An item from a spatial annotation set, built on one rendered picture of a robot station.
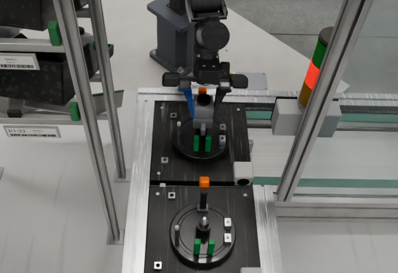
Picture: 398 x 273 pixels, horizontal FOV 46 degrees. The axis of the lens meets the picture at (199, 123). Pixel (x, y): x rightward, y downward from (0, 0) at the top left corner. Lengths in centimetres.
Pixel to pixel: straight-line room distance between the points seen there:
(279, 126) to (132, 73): 67
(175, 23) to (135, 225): 57
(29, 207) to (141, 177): 29
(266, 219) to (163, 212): 23
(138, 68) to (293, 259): 74
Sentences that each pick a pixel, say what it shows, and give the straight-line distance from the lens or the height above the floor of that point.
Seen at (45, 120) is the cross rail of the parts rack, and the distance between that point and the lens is 78.
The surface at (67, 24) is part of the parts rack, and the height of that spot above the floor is 150.
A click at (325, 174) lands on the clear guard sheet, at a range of 104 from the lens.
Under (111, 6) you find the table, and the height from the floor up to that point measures 86.
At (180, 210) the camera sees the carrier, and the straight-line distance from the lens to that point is 102.
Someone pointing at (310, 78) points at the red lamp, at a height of 133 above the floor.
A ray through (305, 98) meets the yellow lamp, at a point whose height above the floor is 128.
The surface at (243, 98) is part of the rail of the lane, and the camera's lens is 126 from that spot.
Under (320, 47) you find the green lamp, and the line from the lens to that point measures 78.
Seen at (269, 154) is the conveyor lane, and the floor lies 92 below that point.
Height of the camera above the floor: 190
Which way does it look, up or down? 52 degrees down
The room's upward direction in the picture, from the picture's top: 4 degrees clockwise
